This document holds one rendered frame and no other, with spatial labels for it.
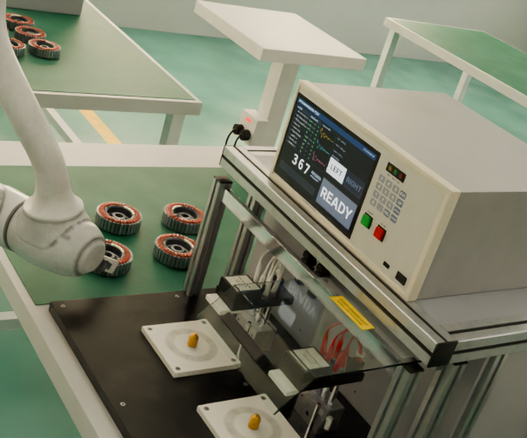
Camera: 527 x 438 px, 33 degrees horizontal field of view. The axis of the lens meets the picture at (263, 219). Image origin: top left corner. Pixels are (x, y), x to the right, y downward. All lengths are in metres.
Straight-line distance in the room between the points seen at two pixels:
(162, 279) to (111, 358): 0.36
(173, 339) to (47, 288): 0.30
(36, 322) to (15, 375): 1.07
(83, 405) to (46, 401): 1.17
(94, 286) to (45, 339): 0.23
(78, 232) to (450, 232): 0.61
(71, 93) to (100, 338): 1.35
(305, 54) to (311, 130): 0.73
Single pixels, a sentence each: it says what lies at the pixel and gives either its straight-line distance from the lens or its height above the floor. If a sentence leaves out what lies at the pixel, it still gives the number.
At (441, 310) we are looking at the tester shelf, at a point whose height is 1.11.
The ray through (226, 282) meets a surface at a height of 0.92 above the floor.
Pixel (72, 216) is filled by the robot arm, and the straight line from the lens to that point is 1.53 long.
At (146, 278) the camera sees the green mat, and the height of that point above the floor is 0.75.
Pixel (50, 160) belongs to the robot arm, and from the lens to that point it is 1.50.
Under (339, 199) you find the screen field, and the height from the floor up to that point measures 1.18.
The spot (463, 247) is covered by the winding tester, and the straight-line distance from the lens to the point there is 1.47.
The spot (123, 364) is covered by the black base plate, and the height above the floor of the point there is 0.77.
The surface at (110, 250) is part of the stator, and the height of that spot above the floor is 0.77.
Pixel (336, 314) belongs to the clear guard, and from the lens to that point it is 1.44.
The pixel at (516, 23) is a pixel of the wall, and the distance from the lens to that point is 9.03.
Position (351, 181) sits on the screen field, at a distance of 1.54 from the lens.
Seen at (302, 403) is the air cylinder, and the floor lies 0.79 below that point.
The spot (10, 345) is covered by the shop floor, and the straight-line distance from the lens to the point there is 2.97.
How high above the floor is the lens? 1.77
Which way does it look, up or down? 25 degrees down
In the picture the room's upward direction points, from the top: 17 degrees clockwise
